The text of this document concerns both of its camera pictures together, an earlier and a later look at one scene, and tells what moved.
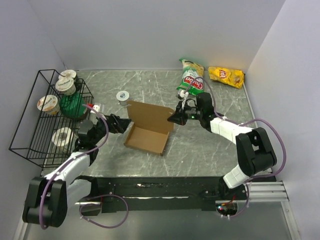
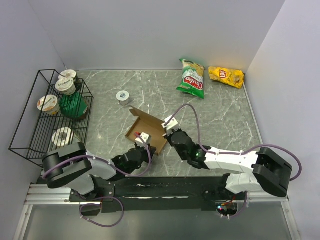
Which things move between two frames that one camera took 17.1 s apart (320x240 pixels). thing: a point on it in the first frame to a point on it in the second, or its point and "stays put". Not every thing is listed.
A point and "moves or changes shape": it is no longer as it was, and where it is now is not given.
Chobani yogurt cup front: x=51 y=106 stays put
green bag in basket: x=71 y=106 stays put
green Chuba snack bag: x=192 y=79 stays put
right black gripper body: x=193 y=113 to x=168 y=137
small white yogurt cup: x=123 y=96 stays put
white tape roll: x=64 y=138 stays put
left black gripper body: x=112 y=127 to x=145 y=157
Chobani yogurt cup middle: x=66 y=86 stays put
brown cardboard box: x=150 y=129 moves or changes shape
